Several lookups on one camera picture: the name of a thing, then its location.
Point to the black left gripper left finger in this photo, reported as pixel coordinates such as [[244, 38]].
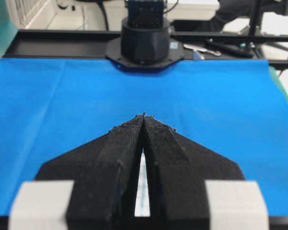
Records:
[[85, 188]]

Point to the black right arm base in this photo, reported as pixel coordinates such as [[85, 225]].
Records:
[[145, 43]]

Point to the blue table cloth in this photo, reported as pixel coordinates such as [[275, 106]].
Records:
[[235, 108]]

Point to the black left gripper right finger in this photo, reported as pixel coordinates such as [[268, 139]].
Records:
[[193, 188]]

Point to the black handled tool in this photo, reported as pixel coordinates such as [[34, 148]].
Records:
[[228, 50]]

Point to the black metal table frame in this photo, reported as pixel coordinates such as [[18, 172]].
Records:
[[93, 44]]

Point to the silver metal tool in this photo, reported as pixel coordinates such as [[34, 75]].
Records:
[[202, 49]]

